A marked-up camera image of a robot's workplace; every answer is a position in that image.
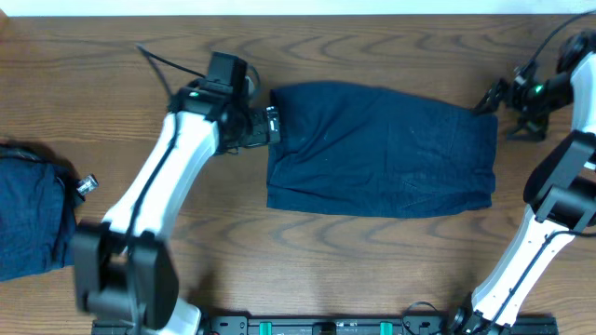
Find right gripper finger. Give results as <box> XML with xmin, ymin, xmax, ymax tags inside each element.
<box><xmin>506</xmin><ymin>118</ymin><xmax>548</xmax><ymax>141</ymax></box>
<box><xmin>472</xmin><ymin>79</ymin><xmax>508</xmax><ymax>115</ymax></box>

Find dark blue shorts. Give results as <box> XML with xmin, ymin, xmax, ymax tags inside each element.
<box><xmin>266</xmin><ymin>82</ymin><xmax>498</xmax><ymax>219</ymax></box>

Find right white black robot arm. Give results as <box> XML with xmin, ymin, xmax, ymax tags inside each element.
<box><xmin>444</xmin><ymin>31</ymin><xmax>595</xmax><ymax>335</ymax></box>

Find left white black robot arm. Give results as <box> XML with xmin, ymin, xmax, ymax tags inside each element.
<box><xmin>71</xmin><ymin>78</ymin><xmax>280</xmax><ymax>334</ymax></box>

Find silver garment tag clip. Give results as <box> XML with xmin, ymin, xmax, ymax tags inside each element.
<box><xmin>76</xmin><ymin>174</ymin><xmax>99</xmax><ymax>196</ymax></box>

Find folded dark blue garment pile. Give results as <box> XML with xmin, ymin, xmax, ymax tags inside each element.
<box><xmin>1</xmin><ymin>144</ymin><xmax>83</xmax><ymax>281</ymax></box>

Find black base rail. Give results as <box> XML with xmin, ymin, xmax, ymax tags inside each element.
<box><xmin>90</xmin><ymin>315</ymin><xmax>559</xmax><ymax>335</ymax></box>

